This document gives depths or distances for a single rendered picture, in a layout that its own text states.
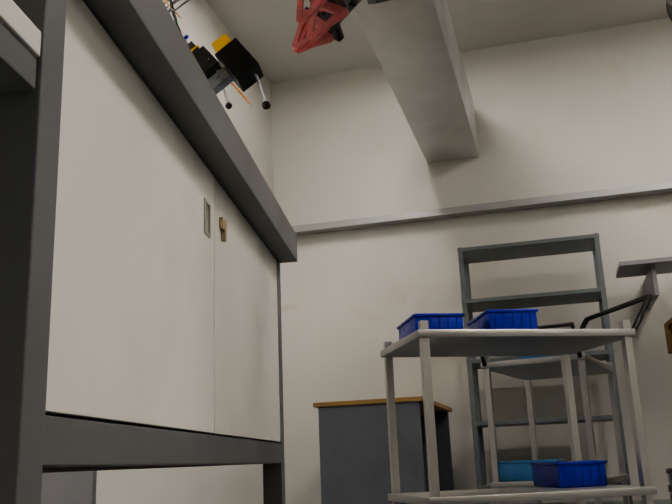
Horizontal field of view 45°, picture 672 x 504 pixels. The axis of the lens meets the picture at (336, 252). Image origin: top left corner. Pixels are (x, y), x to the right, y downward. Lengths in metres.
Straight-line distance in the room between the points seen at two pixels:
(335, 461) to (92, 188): 4.58
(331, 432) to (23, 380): 4.79
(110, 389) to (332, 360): 6.31
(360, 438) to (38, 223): 4.74
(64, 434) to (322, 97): 7.19
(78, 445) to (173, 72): 0.45
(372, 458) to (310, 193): 3.06
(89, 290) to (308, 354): 6.42
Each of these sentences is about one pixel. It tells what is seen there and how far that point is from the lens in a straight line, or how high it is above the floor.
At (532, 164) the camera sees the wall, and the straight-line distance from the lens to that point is 7.22.
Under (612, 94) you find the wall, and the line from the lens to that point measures 7.45.
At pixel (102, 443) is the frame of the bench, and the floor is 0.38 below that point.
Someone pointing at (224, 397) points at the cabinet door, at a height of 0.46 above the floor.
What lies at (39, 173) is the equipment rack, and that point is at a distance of 0.60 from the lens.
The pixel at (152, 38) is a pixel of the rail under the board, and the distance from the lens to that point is 0.91.
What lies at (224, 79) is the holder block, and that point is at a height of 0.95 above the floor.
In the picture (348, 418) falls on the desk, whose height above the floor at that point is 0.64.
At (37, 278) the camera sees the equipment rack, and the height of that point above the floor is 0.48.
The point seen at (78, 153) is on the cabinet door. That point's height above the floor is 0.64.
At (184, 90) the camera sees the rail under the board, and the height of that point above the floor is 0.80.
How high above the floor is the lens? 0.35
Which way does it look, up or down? 15 degrees up
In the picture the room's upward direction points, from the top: 2 degrees counter-clockwise
